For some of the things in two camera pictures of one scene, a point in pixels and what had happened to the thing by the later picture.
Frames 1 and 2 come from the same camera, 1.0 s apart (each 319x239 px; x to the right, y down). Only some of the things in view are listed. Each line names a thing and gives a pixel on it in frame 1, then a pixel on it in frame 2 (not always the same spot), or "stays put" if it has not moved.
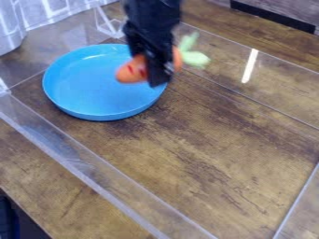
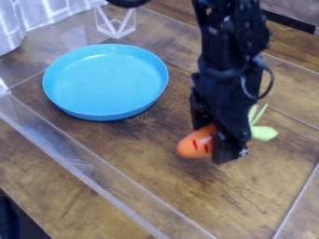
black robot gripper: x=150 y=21 to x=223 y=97
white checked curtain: x=22 y=15 stays put
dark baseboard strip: x=273 y=17 stays put
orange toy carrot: x=135 y=69 to x=197 y=145
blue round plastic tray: x=82 y=86 stays put
